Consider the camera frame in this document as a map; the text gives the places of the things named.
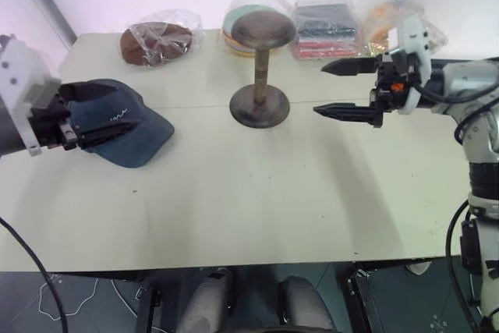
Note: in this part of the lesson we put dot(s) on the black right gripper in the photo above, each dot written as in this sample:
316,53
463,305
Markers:
390,83

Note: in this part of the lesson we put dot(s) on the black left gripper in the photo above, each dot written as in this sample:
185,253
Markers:
50,120

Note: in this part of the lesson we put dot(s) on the navy blue baseball cap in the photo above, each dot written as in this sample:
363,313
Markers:
136,130

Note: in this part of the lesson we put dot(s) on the black table leg frame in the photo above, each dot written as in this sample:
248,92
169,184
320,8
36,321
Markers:
360,302
147,309

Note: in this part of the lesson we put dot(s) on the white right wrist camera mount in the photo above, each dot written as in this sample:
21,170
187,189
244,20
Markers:
415,36

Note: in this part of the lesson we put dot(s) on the grey rounded robot leg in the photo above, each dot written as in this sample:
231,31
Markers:
304,305
206,302

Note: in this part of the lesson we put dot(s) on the brown wooden hat stand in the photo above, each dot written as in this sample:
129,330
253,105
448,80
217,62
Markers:
260,75

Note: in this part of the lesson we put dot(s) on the small white floor object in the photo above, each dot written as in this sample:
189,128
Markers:
418,267

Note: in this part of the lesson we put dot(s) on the bagged stack of coloured discs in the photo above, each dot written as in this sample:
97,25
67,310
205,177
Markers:
234,17

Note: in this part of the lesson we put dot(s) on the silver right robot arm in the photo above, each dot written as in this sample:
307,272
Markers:
481,142

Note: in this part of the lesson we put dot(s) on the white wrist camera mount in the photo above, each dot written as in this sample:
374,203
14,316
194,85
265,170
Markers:
415,36
21,75

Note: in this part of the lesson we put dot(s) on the brown cap in plastic bag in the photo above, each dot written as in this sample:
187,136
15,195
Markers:
156,42

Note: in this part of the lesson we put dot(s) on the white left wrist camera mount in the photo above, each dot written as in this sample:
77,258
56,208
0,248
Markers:
21,75

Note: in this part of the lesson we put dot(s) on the clear box of folded cloths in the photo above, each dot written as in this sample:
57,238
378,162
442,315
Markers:
325,25

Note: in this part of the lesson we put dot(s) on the plastic bag with orange items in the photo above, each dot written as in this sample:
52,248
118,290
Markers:
380,23

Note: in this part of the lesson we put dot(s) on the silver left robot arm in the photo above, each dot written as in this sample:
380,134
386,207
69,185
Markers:
8,130

